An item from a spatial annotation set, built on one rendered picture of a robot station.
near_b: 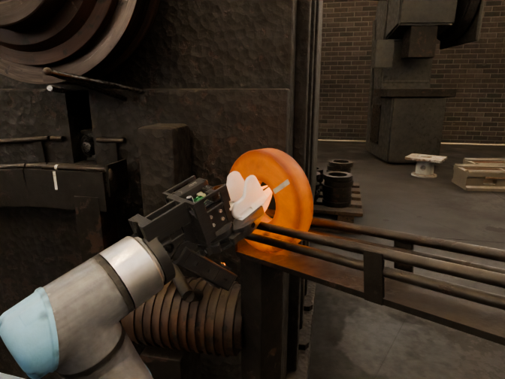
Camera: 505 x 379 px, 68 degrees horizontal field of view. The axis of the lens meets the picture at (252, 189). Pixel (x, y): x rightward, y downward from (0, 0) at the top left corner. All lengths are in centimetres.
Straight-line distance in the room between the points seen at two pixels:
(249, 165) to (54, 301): 31
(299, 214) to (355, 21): 642
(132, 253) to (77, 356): 11
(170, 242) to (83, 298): 11
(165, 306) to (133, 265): 27
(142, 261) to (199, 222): 8
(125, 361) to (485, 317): 37
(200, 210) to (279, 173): 13
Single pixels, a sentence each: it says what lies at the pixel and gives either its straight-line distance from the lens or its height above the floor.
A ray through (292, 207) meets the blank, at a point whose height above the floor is 71.
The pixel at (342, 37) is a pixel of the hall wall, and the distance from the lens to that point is 682.
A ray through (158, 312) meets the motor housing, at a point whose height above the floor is 50.
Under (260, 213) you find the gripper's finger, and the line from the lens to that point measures 51.
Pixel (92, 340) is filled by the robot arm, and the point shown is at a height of 63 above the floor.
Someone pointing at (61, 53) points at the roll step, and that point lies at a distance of 83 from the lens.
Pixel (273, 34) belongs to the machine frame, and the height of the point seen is 98.
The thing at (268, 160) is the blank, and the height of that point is 77.
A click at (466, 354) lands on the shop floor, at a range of 156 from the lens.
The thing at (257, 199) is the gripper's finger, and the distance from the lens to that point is 52.
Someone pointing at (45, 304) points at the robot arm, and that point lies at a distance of 42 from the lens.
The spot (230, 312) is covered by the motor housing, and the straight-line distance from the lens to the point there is 65.
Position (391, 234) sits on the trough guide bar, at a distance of 49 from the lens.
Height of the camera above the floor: 87
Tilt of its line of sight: 15 degrees down
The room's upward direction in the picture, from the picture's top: straight up
